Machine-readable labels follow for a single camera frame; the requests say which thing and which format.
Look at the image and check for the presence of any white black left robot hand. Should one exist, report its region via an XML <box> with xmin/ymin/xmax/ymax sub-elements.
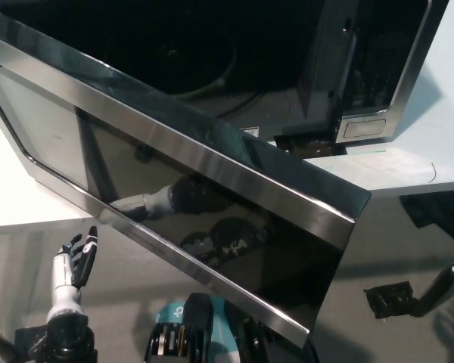
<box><xmin>46</xmin><ymin>225</ymin><xmax>100</xmax><ymax>321</ymax></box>

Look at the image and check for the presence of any black glass microwave door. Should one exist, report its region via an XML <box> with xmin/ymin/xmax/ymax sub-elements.
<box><xmin>0</xmin><ymin>7</ymin><xmax>372</xmax><ymax>336</ymax></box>

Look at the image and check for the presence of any teal robot torso cover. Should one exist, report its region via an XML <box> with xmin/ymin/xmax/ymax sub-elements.
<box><xmin>154</xmin><ymin>296</ymin><xmax>247</xmax><ymax>363</ymax></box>

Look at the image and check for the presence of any black robot torso block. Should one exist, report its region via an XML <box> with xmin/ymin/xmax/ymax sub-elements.
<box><xmin>145</xmin><ymin>293</ymin><xmax>216</xmax><ymax>363</ymax></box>
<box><xmin>234</xmin><ymin>316</ymin><xmax>321</xmax><ymax>363</ymax></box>

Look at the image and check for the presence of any black cloth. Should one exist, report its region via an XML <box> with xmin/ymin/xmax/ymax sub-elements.
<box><xmin>399</xmin><ymin>192</ymin><xmax>454</xmax><ymax>244</ymax></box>

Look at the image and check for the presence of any black floor tape patch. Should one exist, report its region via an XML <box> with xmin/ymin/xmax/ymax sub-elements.
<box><xmin>364</xmin><ymin>281</ymin><xmax>418</xmax><ymax>322</ymax></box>

